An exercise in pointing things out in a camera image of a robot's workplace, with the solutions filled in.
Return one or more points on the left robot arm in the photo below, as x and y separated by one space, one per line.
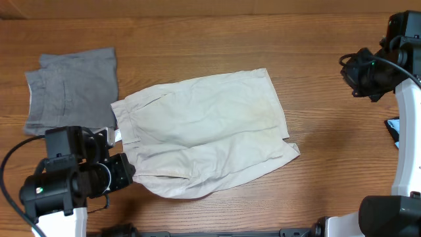
78 167

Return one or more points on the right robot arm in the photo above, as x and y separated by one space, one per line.
397 214

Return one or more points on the folded grey shorts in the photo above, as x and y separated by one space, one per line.
75 89

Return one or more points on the beige shorts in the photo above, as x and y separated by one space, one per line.
195 137

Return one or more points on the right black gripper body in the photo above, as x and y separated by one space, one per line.
365 78

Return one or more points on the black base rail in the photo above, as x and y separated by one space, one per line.
129 230

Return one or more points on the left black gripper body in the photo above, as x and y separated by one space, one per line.
120 176

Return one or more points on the light blue garment pile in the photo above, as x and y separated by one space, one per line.
393 127

